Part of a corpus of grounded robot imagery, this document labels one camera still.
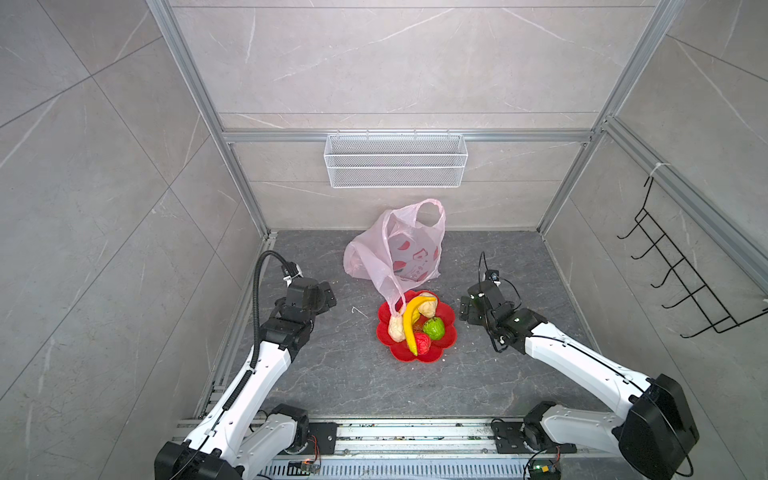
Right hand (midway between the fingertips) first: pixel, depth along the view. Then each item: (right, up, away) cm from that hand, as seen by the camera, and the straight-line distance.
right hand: (478, 301), depth 85 cm
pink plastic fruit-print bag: (-21, +17, +30) cm, 41 cm away
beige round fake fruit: (-14, -3, +5) cm, 15 cm away
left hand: (-48, +5, -5) cm, 48 cm away
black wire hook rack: (+41, +1, -26) cm, 49 cm away
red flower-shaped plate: (-22, -14, -1) cm, 26 cm away
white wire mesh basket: (-26, +47, +17) cm, 56 cm away
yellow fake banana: (-20, -6, +2) cm, 20 cm away
